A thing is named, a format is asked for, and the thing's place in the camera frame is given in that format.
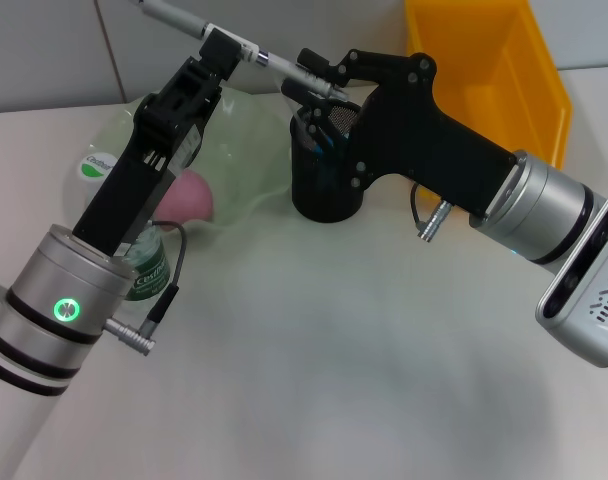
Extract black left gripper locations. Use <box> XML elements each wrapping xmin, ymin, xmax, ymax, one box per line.
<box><xmin>72</xmin><ymin>27</ymin><xmax>244</xmax><ymax>257</ymax></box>

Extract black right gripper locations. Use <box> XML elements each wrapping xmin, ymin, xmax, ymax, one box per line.
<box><xmin>280</xmin><ymin>47</ymin><xmax>519</xmax><ymax>220</ymax></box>

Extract silver ballpoint pen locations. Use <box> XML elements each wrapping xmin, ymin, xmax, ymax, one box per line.
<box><xmin>131</xmin><ymin>0</ymin><xmax>350</xmax><ymax>101</ymax></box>

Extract blue scissors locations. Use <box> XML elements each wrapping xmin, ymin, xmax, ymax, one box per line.
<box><xmin>311</xmin><ymin>134</ymin><xmax>346</xmax><ymax>194</ymax></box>

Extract pink toy peach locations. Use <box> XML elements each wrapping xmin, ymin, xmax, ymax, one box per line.
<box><xmin>153</xmin><ymin>168</ymin><xmax>216</xmax><ymax>233</ymax></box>

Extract clear water bottle green label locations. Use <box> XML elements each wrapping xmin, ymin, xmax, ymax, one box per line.
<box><xmin>63</xmin><ymin>149</ymin><xmax>173</xmax><ymax>314</ymax></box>

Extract green glass fruit bowl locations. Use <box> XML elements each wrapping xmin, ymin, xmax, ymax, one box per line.
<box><xmin>91</xmin><ymin>84</ymin><xmax>293</xmax><ymax>236</ymax></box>

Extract black mesh pen holder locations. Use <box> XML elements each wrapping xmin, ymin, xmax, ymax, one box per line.
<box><xmin>289</xmin><ymin>99</ymin><xmax>370</xmax><ymax>224</ymax></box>

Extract yellow plastic bin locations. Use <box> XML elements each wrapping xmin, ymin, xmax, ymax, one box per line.
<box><xmin>403</xmin><ymin>0</ymin><xmax>574</xmax><ymax>206</ymax></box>

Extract left gripper cable with connector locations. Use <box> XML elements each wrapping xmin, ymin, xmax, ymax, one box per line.
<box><xmin>103</xmin><ymin>219</ymin><xmax>188</xmax><ymax>357</ymax></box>

